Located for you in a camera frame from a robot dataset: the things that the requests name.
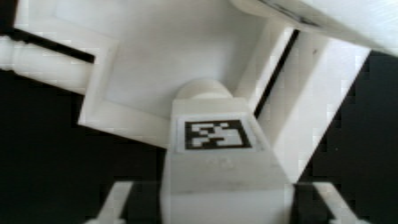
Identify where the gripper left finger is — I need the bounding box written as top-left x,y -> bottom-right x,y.
83,181 -> 135,224

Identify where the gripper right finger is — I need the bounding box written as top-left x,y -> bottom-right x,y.
312,182 -> 371,224

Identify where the white chair leg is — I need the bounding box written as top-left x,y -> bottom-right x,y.
0,36 -> 92,94
160,79 -> 293,224

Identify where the white chair seat part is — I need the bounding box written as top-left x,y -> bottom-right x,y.
14,0 -> 293,146

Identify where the white U-shaped obstacle frame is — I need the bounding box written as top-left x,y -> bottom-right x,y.
234,0 -> 398,179

